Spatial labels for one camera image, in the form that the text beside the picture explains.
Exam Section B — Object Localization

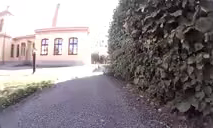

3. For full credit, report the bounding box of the dark asphalt path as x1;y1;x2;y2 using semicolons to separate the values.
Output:
0;64;195;128

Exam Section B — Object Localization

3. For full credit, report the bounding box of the pink building with arched windows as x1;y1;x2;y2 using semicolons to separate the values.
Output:
0;9;92;67

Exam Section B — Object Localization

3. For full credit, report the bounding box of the tall green hedge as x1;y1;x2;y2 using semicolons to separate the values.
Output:
106;0;213;128

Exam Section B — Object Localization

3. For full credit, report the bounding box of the red brick chimney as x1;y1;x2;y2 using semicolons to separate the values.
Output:
51;3;61;28

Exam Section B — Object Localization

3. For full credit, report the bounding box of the grass strip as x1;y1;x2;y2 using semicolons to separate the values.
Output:
0;69;57;111

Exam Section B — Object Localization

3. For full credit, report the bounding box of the black lamp post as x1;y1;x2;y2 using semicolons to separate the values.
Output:
31;48;38;75

